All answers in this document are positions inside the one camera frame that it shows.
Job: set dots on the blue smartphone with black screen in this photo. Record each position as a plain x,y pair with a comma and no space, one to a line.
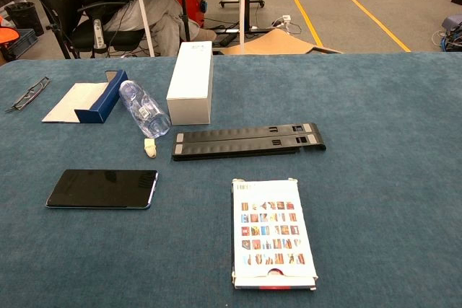
101,189

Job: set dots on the black folding laptop stand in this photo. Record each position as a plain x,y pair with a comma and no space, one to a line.
234,142

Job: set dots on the tall white carton box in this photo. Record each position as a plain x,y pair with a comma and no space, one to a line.
189,84

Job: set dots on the small white finger cot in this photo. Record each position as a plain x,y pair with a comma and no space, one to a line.
150,148

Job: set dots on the clear plastic water bottle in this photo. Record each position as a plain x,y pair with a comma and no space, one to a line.
144,109

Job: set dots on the flattened brown cardboard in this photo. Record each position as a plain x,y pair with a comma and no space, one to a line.
278,43

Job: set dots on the black power strip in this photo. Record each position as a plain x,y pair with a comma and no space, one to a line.
225,30

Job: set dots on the white playing card box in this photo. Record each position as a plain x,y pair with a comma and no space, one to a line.
274,236

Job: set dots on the white power strip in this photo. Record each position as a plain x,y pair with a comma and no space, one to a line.
285,20

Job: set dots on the blue carpet table cover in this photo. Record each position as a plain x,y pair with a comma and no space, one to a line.
361,142

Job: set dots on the red box under desk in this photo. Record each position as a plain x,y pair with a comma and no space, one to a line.
193,8

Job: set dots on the open blue glasses case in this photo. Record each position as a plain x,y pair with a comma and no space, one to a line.
77,102

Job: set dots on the grey printed cylinder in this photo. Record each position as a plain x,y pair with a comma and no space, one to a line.
98,34

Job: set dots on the black office chair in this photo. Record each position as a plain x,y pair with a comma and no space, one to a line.
83,35

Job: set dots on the blue plastic crate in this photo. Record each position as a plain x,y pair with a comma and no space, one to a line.
23,43

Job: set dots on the black waste bin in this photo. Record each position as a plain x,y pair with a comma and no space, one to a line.
24,17

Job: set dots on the orange fabric object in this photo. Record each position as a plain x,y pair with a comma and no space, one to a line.
8,32

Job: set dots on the black frame eyeglasses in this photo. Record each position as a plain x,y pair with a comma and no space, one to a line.
25,98

